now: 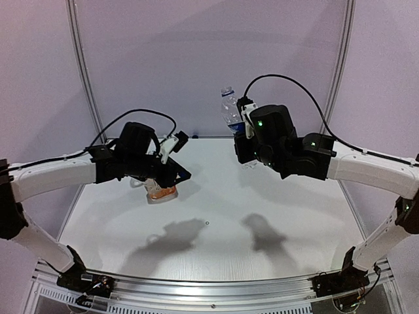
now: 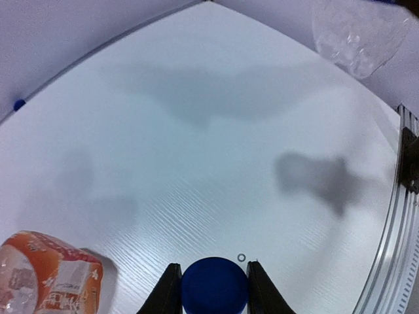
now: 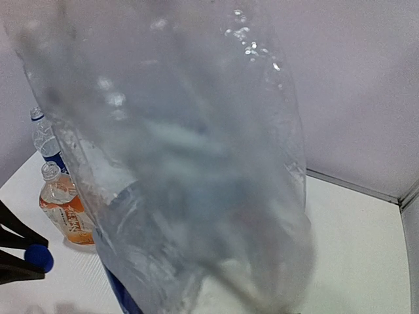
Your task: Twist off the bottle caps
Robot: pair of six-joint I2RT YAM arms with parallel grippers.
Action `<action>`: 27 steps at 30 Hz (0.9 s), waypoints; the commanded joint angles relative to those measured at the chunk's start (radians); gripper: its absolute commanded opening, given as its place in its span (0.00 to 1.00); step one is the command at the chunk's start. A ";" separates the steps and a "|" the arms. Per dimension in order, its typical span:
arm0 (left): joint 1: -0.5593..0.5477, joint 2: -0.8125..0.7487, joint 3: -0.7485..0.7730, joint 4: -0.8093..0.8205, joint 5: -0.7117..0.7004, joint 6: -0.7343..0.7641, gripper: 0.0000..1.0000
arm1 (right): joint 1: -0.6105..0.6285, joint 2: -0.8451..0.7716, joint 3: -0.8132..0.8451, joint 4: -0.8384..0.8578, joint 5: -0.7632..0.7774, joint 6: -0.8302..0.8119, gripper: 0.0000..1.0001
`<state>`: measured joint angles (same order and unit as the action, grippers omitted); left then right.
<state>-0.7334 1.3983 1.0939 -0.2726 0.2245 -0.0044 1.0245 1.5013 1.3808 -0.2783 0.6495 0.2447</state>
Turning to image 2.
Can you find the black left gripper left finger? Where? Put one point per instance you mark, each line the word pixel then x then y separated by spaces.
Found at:
pixel 165 298

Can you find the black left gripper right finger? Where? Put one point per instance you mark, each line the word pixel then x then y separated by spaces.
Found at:
pixel 264 297

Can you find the blue bottle cap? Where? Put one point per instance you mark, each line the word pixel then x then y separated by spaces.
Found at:
pixel 18 104
pixel 214 285

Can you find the orange label bottle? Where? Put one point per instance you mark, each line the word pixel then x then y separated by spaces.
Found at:
pixel 43 274

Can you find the clear bottle blue text label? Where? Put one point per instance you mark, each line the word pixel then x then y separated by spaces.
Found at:
pixel 360 36

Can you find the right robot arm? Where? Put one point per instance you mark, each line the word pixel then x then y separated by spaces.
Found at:
pixel 408 161

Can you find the aluminium table frame rail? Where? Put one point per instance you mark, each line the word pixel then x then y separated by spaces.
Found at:
pixel 391 280

